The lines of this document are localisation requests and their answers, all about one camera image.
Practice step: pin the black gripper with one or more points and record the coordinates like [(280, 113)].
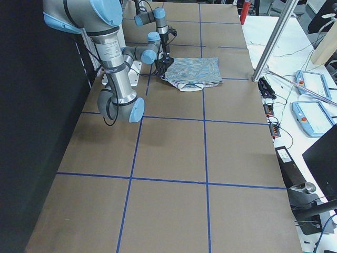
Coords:
[(166, 50), (162, 67)]

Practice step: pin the blue white striped polo shirt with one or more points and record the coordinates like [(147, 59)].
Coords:
[(194, 74)]

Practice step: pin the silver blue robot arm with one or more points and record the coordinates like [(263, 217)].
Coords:
[(157, 15), (101, 20)]

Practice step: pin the white mounting pillar with base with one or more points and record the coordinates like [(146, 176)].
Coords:
[(131, 71)]

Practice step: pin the red cylinder bottle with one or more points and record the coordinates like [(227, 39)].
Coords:
[(245, 10)]

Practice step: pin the black clamp tool on table edge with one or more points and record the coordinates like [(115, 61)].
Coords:
[(265, 89)]

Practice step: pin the orange black connector block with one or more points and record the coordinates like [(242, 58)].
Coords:
[(268, 109), (274, 130)]

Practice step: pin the upper blue teach pendant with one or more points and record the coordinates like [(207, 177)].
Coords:
[(315, 82)]

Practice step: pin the blue teach pendant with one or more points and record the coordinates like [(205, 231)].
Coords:
[(315, 82), (312, 117)]

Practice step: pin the lower blue teach pendant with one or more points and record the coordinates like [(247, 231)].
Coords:
[(312, 117)]

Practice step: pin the beige wooden board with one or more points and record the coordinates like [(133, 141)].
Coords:
[(326, 48)]

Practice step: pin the black box with white label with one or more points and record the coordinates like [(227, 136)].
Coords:
[(290, 172)]

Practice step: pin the black monitor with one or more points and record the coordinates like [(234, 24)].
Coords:
[(320, 159)]

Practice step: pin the black stand with metal knob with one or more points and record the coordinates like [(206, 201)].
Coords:
[(311, 214)]

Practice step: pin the aluminium frame post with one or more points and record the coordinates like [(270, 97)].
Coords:
[(276, 34)]

